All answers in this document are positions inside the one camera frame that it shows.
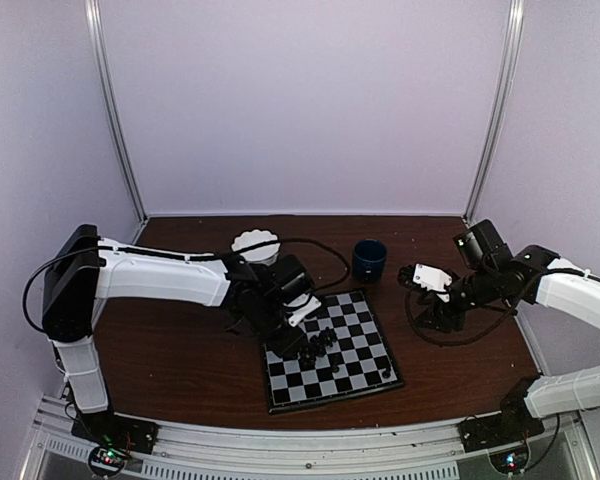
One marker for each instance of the dark blue ceramic mug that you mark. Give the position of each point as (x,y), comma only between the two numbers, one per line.
(368,260)

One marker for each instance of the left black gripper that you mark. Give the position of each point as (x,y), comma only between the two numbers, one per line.
(283,347)

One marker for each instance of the left aluminium corner post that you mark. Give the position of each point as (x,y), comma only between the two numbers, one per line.
(96,33)

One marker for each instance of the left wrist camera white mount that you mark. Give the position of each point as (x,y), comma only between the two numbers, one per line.
(300,308)

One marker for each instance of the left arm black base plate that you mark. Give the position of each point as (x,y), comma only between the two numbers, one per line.
(112,430)

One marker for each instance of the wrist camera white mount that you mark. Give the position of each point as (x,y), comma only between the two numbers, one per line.
(300,308)
(428,279)

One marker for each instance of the aluminium front rail frame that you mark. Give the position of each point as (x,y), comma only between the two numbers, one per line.
(420,451)

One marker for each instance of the folding black silver chessboard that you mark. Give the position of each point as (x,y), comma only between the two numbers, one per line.
(361,350)

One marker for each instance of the green led circuit board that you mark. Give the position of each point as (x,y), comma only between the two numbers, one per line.
(106,459)
(509,462)

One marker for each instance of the pile of black chess pieces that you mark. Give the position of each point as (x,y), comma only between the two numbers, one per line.
(316,348)

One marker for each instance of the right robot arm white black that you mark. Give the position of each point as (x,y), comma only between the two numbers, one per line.
(537,276)

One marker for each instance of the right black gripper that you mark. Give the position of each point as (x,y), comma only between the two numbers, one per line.
(445,320)

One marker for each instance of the left green led circuit board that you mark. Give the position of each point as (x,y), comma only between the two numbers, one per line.
(106,459)

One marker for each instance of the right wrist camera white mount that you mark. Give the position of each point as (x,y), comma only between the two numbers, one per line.
(428,279)

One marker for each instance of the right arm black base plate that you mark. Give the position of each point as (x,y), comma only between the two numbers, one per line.
(478,433)

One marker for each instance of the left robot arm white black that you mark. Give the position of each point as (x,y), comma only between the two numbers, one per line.
(273,293)

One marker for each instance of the aluminium corner post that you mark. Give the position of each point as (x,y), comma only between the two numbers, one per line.
(96,33)
(509,59)

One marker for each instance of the right green led circuit board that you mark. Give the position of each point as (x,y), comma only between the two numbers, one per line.
(509,462)

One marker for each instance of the right aluminium corner post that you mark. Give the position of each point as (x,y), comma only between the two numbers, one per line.
(509,59)

